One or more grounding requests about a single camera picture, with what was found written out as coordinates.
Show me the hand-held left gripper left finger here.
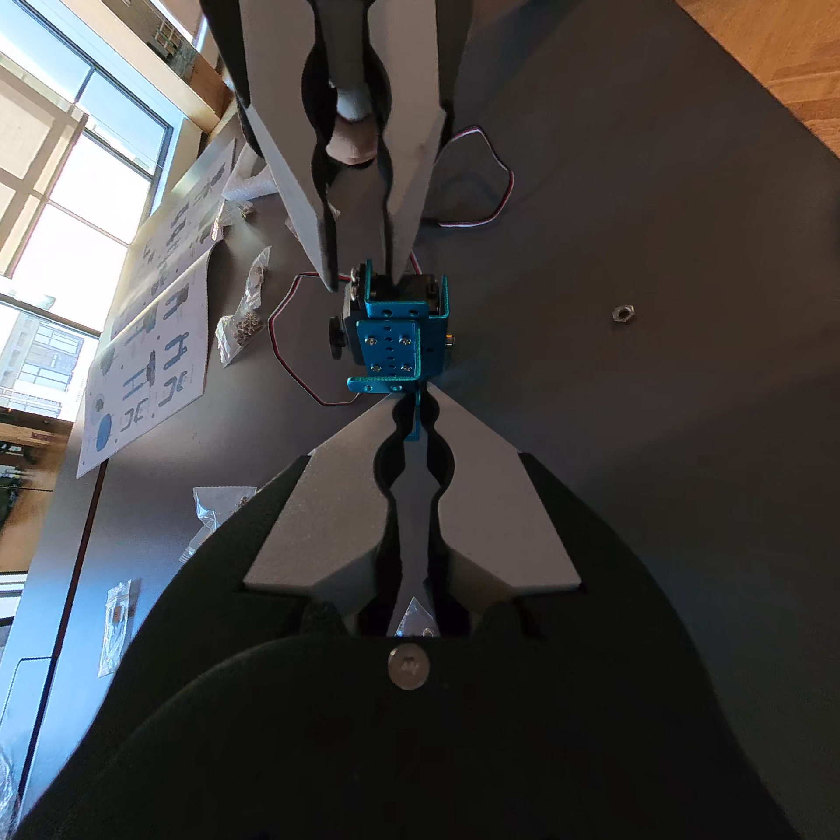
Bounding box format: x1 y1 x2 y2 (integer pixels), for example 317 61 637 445
243 387 406 636

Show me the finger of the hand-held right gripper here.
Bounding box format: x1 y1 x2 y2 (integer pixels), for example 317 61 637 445
238 0 340 294
366 0 455 281

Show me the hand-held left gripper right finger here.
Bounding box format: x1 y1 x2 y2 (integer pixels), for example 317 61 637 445
423 384 584 636

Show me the thin servo cable with plug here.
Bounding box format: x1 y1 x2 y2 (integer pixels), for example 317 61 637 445
268 125 516 409

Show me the blue metal servo bracket assembly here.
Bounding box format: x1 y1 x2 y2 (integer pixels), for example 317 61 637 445
327 259 460 444

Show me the dark desk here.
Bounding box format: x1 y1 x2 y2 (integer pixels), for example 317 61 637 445
16 0 840 840

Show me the adjacent grey desk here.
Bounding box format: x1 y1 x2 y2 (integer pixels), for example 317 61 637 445
0 459 107 840

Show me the person's right hand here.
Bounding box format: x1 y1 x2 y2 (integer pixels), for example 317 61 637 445
327 118 383 167

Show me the clear bag of dark screws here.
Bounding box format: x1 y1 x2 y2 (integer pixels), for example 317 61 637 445
179 486 258 565

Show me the flat clear zip bag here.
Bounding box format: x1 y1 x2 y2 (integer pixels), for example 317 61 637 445
394 597 437 637

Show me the narrow clear screw bag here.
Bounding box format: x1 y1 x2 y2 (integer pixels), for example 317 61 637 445
239 246 273 316

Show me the large glass window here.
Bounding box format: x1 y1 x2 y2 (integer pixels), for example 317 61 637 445
0 0 201 421

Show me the clear bag of silver screws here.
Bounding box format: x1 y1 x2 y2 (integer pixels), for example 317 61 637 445
215 308 266 368

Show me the clear bag with brown part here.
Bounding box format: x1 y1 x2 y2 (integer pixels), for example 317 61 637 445
98 579 140 678

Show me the assembly instruction sheet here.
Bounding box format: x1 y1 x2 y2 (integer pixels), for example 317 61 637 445
75 138 237 480

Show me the white foam frame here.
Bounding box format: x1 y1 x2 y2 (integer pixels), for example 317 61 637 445
222 141 277 204

